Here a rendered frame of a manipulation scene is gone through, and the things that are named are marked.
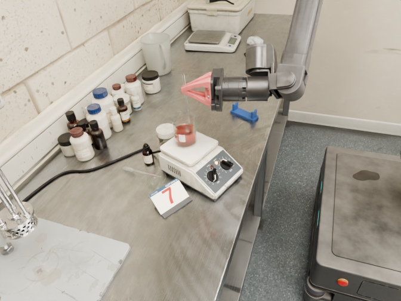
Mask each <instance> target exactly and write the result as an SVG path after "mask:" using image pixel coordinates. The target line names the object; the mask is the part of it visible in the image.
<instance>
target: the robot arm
mask: <svg viewBox="0 0 401 301"><path fill-rule="evenodd" d="M322 4H323V0H296V2H295V7H294V12H293V15H292V20H291V25H290V28H289V33H288V38H287V41H286V45H285V49H284V50H283V53H282V57H281V60H280V63H278V65H277V55H276V50H275V48H274V46H273V45H272V44H251V45H249V46H247V47H246V69H245V73H246V74H247V75H250V76H225V77H224V68H223V67H221V68H213V70H212V72H208V73H206V74H204V75H203V76H201V77H199V78H198V79H196V80H194V81H192V82H190V83H187V84H186V86H181V93H182V94H185V95H187V96H189V97H192V98H194V99H196V100H198V101H200V102H201V103H203V104H205V105H207V106H211V111H217V112H222V111H223V102H245V101H246V97H247V102H250V101H268V98H269V97H271V96H272V94H273V95H274V96H275V98H276V99H285V100H287V101H289V102H294V101H297V100H299V99H300V98H302V96H303V95H304V92H305V90H306V85H307V80H308V72H309V67H310V61H311V52H312V49H313V44H314V39H315V35H316V31H317V26H318V22H319V17H320V12H321V9H322ZM199 87H205V92H203V91H195V90H191V89H193V88H199Z"/></svg>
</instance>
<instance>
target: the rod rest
mask: <svg viewBox="0 0 401 301"><path fill-rule="evenodd" d="M230 113H232V114H234V115H236V116H239V117H241V118H243V119H246V120H249V121H251V122H254V121H256V120H257V119H258V115H257V109H255V110H254V111H253V112H251V113H250V112H248V111H246V110H243V109H241V108H238V102H236V103H235V105H234V104H232V110H231V111H230Z"/></svg>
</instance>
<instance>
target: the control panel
mask: <svg viewBox="0 0 401 301"><path fill-rule="evenodd" d="M223 158H224V159H228V160H229V161H230V162H232V163H233V166H232V167H231V169H229V170H224V169H223V168H221V165H220V162H221V160H222V159H223ZM216 161H217V162H218V164H216V163H215V162H216ZM211 165H212V166H213V168H211ZM214 168H216V169H217V173H218V176H219V178H218V180H217V181H216V182H211V181H209V180H208V178H207V173H208V172H209V171H211V170H213V169H214ZM240 169H241V167H240V166H239V165H238V164H237V163H236V162H235V161H234V160H233V159H232V158H231V157H230V156H229V155H228V154H227V153H226V152H225V151H224V150H222V151H221V152H219V153H218V154H217V155H216V156H215V157H213V159H211V160H210V161H209V162H207V163H206V164H205V165H204V166H203V167H202V168H201V169H199V170H198V171H197V172H196V174H197V175H198V176H199V177H200V178H201V179H202V180H203V181H204V182H205V184H206V185H207V186H208V187H209V188H210V189H211V190H212V191H213V192H214V193H216V192H218V191H219V190H220V189H221V188H222V187H223V186H224V185H225V184H226V183H227V182H228V181H229V180H230V179H231V178H232V177H233V176H234V175H235V174H236V173H237V172H238V171H239V170H240Z"/></svg>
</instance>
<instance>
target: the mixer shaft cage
mask: <svg viewBox="0 0 401 301"><path fill-rule="evenodd" d="M0 178H1V179H2V181H3V182H4V184H5V185H6V187H7V189H8V190H9V192H10V193H11V195H12V196H13V198H14V200H15V201H16V203H12V201H11V200H10V198H9V197H8V195H7V193H6V192H5V191H4V189H3V187H2V186H1V184H0V200H1V201H2V202H3V204H4V205H5V208H4V209H3V210H1V211H0V231H1V232H3V235H4V237H6V238H7V239H20V238H23V237H25V236H27V235H28V234H30V233H31V232H32V231H33V230H34V229H35V228H36V226H37V224H38V217H37V215H36V214H34V208H33V207H32V205H31V204H30V203H28V202H21V201H20V199H19V198H18V196H17V194H16V193H15V191H14V189H13V188H12V186H11V185H10V183H9V181H8V180H7V178H6V176H5V175H4V173H3V172H2V170H1V168H0ZM27 230H28V231H27ZM26 231H27V232H26ZM15 235H16V236H15Z"/></svg>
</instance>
